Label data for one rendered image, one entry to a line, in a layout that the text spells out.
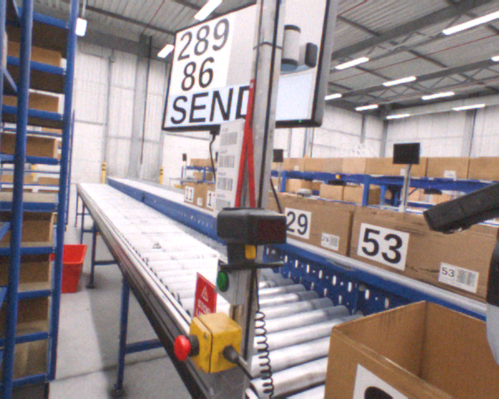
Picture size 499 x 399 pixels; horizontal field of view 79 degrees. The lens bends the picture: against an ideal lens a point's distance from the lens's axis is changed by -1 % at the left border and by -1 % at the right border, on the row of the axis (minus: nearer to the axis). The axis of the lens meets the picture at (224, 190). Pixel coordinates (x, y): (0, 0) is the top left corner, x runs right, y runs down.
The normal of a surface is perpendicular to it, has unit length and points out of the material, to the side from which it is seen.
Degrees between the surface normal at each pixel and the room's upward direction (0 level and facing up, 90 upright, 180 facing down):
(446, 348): 90
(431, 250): 90
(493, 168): 90
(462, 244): 90
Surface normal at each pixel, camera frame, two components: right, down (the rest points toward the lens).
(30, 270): 0.48, 0.09
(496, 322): -0.88, 0.01
